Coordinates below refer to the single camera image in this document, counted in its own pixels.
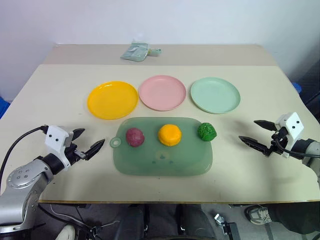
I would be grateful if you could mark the blue plastic crate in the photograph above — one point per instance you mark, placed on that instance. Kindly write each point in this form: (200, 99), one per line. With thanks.
(3, 107)

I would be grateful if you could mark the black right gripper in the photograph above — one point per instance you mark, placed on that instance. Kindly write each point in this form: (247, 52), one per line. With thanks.
(277, 142)

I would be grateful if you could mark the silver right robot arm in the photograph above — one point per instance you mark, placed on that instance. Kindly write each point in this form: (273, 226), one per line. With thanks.
(308, 152)

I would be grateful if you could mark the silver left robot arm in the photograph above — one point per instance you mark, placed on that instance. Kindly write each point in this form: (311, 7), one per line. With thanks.
(22, 180)

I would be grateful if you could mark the orange round toy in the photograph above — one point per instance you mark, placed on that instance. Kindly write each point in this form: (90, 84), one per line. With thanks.
(169, 135)

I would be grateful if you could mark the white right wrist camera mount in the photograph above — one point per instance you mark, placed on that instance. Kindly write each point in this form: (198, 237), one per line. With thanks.
(293, 125)

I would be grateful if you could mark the blue plastic object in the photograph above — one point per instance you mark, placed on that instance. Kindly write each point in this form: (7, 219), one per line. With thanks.
(297, 87)

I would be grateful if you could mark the white shoe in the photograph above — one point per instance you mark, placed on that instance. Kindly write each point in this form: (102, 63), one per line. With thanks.
(65, 232)

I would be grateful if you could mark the black box with silver clamp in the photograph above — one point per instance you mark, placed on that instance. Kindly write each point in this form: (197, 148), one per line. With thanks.
(228, 228)

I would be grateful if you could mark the translucent green cutting board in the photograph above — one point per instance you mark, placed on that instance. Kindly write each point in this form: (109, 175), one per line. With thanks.
(162, 162)

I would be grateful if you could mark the pink plastic plate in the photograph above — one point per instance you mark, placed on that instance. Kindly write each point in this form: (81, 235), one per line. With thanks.
(162, 93)

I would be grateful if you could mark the pale green fabric pouch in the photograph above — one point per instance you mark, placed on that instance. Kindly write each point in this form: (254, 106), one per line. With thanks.
(134, 51)

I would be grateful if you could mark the grey sneaker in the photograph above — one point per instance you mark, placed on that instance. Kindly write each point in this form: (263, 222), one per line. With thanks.
(258, 213)

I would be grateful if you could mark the dark trouser leg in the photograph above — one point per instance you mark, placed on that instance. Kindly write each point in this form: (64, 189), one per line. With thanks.
(292, 216)

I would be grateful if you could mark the purple round toy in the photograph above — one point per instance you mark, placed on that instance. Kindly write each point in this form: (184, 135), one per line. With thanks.
(135, 137)

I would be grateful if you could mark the yellow plastic plate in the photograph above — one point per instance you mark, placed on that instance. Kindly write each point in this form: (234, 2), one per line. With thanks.
(112, 100)

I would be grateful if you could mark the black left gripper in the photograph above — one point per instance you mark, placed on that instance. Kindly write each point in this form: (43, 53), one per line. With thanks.
(75, 153)

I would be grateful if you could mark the green round toy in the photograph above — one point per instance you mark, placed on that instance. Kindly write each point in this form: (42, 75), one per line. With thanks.
(206, 132)

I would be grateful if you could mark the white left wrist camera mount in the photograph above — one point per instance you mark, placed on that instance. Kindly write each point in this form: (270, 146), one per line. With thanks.
(56, 140)

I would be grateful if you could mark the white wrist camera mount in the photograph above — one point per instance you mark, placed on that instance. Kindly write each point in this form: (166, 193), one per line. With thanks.
(56, 140)
(293, 125)

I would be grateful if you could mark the pale green plastic plate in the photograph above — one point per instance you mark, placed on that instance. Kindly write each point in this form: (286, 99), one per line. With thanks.
(215, 95)

